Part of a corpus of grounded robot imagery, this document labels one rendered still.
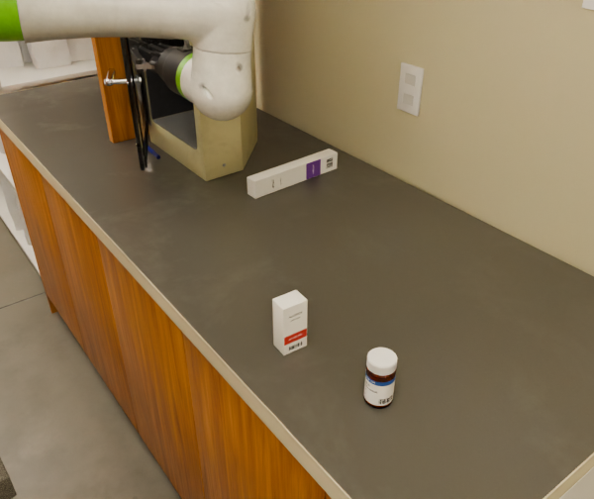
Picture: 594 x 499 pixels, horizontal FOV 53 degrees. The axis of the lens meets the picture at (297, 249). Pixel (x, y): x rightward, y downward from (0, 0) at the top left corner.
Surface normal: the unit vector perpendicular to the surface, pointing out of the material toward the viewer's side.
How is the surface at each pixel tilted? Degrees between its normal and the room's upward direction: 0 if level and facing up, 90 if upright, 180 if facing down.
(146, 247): 0
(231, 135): 90
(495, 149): 90
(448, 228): 0
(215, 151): 90
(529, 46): 90
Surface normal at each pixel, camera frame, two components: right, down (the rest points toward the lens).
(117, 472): 0.00, -0.84
